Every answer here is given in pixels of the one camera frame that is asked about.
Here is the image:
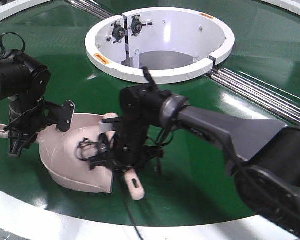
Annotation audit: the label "chrome roller bars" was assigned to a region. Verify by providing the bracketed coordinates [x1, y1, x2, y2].
[66, 0, 114, 20]
[207, 68, 300, 126]

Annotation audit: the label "thin black cable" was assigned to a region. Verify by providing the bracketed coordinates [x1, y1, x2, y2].
[76, 137, 101, 162]

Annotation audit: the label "orange label rear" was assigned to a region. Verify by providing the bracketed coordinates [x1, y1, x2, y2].
[200, 12, 214, 20]

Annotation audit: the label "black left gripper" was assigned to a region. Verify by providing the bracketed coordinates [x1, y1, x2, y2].
[6, 96, 47, 158]

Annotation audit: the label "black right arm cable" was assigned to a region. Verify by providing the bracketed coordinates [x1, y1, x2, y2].
[107, 97, 191, 240]

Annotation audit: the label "grey black right arm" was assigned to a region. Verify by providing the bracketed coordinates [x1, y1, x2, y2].
[88, 67, 300, 238]

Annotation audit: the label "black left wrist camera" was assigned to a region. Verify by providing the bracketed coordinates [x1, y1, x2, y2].
[45, 100, 75, 133]

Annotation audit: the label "orange arrow label front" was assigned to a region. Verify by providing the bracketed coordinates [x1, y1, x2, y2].
[93, 53, 110, 65]

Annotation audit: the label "right black bearing mount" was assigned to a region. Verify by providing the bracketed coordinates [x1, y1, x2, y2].
[129, 14, 153, 37]

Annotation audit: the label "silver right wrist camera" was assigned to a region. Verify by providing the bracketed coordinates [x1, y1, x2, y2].
[99, 117, 121, 133]

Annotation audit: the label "black bearing mount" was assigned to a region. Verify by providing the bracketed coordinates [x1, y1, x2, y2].
[129, 14, 153, 37]
[112, 21, 125, 44]

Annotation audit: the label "pink hand brush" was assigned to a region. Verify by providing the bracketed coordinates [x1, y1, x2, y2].
[103, 112, 145, 201]

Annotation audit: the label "white central conveyor ring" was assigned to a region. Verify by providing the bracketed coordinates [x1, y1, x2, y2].
[84, 7, 235, 85]

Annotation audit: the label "white outer conveyor rim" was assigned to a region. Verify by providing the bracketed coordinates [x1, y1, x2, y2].
[0, 0, 300, 240]

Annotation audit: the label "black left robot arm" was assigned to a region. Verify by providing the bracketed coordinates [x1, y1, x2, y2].
[0, 33, 51, 158]

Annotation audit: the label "chrome roller bars right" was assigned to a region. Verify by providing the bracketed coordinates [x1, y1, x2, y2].
[207, 68, 300, 126]

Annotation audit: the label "pink plastic dustpan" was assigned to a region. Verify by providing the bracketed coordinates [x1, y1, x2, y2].
[0, 112, 116, 194]

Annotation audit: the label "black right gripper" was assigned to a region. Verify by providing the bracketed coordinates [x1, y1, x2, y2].
[88, 124, 164, 171]

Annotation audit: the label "left black bearing mount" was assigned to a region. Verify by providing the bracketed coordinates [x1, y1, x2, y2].
[112, 21, 125, 44]

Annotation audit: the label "chrome roller bars top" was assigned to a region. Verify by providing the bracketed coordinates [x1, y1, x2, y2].
[66, 0, 114, 20]

